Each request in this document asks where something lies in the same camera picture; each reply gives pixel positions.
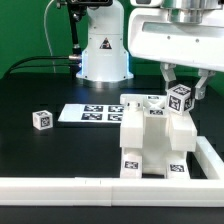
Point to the white chair seat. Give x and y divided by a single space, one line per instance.
153 163

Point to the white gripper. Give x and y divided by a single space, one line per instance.
151 36

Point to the white long chair back bar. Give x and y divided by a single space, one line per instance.
148 124

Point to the white tag base sheet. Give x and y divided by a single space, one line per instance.
96 113

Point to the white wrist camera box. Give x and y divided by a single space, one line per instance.
146 3

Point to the white cube nut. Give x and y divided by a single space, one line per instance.
179 99
42 119

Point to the white cube nut front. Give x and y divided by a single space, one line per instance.
179 99

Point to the white L-shaped fence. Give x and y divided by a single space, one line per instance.
207 192

